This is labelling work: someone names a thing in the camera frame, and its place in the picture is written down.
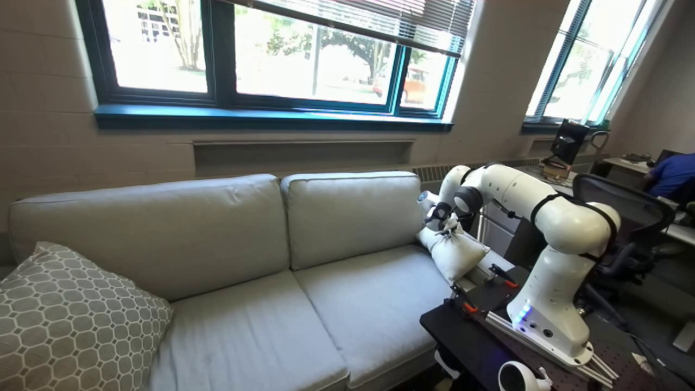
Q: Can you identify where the black monitor on desk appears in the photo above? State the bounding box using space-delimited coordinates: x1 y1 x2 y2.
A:
552 121 590 166

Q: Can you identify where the grey filing cabinet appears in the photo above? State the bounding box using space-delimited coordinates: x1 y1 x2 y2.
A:
479 203 546 269

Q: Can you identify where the right blue-framed window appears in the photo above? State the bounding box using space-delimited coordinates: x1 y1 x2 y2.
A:
521 0 676 133

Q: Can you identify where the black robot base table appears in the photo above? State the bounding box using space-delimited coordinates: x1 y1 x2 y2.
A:
419 282 695 391

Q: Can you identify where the small white pillow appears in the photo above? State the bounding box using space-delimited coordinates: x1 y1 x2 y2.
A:
417 221 490 284

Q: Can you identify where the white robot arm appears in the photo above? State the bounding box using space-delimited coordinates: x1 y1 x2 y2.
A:
419 162 622 366

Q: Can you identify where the light grey two-seat couch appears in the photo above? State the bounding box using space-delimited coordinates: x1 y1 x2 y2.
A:
9 172 451 391

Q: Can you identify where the large blue-framed window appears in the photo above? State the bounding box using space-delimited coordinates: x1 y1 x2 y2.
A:
77 0 485 131

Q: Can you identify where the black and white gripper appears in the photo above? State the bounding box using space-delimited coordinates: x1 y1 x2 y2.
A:
421 191 464 234

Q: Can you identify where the person in blue shirt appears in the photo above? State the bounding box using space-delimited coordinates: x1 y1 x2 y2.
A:
647 152 695 203

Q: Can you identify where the grey patterned cushion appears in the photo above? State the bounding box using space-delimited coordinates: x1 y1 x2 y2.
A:
0 242 174 391

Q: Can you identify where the white VR controller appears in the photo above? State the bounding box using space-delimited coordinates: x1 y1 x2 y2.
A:
497 361 552 391

